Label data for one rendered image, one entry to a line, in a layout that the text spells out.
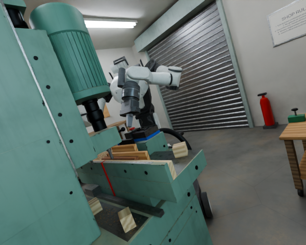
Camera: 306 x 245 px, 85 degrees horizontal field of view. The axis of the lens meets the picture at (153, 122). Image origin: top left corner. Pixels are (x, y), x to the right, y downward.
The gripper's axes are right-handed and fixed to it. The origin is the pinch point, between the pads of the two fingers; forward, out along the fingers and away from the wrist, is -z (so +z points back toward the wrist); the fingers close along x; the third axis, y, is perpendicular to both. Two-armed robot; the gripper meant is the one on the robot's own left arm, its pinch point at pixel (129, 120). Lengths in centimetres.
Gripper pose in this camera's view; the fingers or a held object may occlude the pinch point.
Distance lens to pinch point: 80.7
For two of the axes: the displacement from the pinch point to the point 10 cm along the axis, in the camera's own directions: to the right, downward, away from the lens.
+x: -7.2, 1.5, 6.8
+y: -7.0, -1.9, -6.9
